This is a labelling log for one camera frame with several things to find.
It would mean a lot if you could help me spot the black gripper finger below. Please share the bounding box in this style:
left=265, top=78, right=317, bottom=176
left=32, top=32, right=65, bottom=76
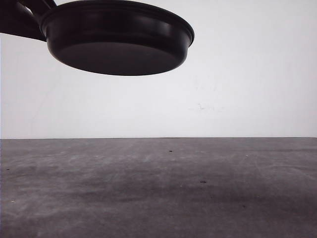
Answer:
left=0, top=0, right=46, bottom=41
left=42, top=0, right=57, bottom=9

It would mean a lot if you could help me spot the black pan with green handle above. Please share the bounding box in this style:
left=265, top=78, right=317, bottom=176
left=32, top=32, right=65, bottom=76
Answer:
left=22, top=0, right=195, bottom=76

